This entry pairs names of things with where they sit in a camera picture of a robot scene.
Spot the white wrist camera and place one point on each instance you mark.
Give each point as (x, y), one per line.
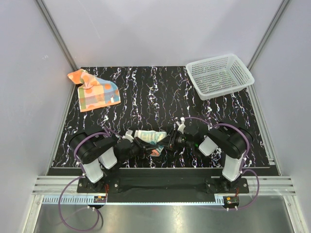
(181, 125)
(129, 135)

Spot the orange dotted checkered towel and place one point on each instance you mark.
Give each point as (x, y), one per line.
(93, 92)

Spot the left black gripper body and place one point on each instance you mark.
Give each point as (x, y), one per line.
(137, 148)

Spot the rabbit print towel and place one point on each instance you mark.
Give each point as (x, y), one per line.
(152, 137)

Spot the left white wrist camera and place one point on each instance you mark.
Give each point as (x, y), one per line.
(129, 135)

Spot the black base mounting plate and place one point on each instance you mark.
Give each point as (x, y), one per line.
(166, 179)

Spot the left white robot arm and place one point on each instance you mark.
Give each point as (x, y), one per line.
(100, 155)

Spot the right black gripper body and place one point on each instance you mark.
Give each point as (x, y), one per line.
(177, 140)

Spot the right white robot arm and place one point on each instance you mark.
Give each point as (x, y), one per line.
(233, 140)

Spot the aluminium frame rail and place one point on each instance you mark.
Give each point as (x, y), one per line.
(155, 191)

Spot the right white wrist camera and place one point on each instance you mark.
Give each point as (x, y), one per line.
(181, 125)

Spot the white plastic mesh basket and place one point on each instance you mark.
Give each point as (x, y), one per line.
(218, 76)

